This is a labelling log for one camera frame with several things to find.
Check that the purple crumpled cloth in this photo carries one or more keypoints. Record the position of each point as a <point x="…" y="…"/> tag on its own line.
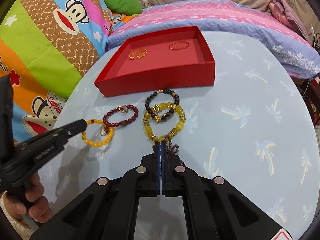
<point x="287" y="15"/>

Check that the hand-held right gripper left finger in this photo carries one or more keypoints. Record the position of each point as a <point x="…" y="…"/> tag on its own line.
<point x="157" y="170"/>

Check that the red cardboard box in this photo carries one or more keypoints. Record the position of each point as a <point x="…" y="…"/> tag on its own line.
<point x="150" y="80"/>

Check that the colourful cartoon monkey pillow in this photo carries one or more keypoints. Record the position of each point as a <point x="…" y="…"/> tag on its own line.
<point x="37" y="42"/>

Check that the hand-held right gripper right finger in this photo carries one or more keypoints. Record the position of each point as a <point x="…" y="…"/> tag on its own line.
<point x="164" y="170"/>

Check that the rose gold bangle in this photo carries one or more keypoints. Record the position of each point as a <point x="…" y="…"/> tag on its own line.
<point x="170" y="46"/>

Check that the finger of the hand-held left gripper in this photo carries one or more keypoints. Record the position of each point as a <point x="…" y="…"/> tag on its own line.
<point x="72" y="128"/>

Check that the person's left hand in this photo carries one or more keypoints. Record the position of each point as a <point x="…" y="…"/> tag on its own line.
<point x="37" y="200"/>

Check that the purple bead ornament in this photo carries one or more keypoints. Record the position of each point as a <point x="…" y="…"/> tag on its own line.
<point x="175" y="150"/>

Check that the green pillow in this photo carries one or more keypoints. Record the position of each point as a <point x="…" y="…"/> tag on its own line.
<point x="122" y="3"/>

